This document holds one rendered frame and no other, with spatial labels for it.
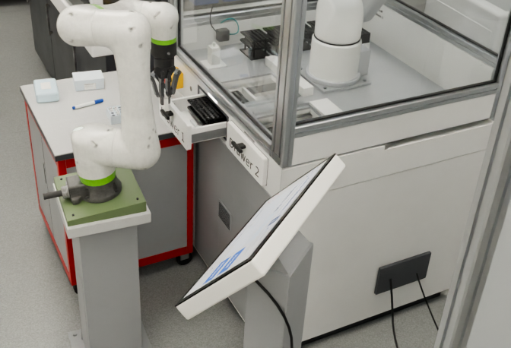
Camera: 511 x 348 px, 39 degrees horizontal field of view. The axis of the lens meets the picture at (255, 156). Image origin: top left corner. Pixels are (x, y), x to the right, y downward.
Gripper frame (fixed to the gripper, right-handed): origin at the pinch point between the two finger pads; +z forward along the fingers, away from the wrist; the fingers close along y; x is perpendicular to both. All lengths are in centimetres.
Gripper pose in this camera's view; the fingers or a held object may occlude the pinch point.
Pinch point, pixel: (165, 103)
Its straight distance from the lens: 274.8
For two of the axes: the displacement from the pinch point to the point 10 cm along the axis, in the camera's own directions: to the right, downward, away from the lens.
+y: -8.9, 2.1, -4.1
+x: 4.6, 5.0, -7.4
